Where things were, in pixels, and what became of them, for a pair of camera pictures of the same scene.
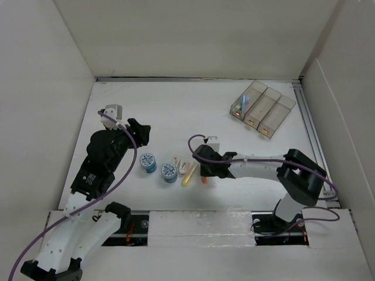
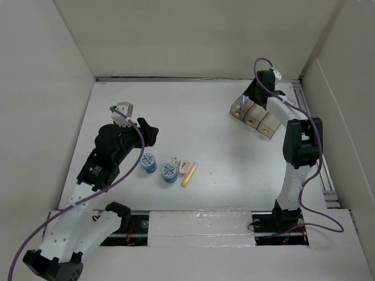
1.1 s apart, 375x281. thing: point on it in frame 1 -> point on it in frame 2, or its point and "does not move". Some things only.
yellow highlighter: [186, 181] does not move
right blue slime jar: [169, 172] does not move
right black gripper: [205, 172] -> [249, 91]
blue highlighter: [243, 103] does not move
